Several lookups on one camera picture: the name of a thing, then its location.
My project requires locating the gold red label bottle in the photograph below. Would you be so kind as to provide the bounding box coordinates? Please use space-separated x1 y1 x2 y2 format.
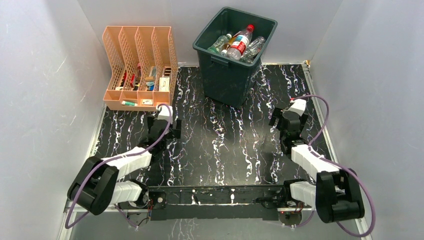
220 34 247 60

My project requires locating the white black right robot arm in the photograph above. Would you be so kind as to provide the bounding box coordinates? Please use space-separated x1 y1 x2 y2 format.
252 107 365 223

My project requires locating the clear bottle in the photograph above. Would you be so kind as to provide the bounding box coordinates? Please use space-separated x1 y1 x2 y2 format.
239 36 266 64

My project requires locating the orange plastic file organizer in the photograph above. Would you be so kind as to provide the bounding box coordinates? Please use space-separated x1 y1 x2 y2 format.
102 26 179 112

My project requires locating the green tea bottle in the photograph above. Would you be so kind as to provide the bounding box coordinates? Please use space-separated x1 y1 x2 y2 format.
207 33 233 56

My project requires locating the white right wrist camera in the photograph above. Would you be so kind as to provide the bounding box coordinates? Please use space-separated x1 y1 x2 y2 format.
288 99 307 117

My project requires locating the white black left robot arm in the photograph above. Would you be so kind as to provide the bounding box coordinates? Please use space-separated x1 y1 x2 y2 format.
67 115 182 216

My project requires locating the small white card box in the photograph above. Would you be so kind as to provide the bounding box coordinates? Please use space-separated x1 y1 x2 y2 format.
141 99 154 106

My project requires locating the dark green plastic bin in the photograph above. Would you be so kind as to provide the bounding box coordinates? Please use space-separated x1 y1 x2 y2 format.
192 7 278 108

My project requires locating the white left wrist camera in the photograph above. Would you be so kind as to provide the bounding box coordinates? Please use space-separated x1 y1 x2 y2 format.
155 105 173 123

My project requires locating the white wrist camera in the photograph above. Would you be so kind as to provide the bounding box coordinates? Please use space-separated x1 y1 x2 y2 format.
288 99 307 117
155 105 173 123

